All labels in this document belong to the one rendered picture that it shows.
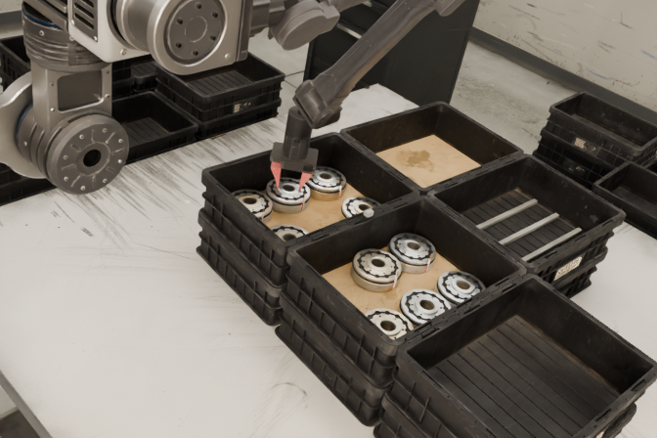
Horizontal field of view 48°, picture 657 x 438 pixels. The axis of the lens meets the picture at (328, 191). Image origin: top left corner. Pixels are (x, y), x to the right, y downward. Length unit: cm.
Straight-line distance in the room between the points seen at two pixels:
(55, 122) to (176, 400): 55
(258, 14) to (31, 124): 45
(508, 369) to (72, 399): 80
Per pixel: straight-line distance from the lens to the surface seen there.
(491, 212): 185
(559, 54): 499
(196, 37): 92
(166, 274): 167
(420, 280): 157
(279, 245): 141
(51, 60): 115
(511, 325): 155
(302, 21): 103
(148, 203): 187
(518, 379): 145
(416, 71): 329
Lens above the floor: 181
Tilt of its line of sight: 34 degrees down
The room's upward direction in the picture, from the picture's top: 12 degrees clockwise
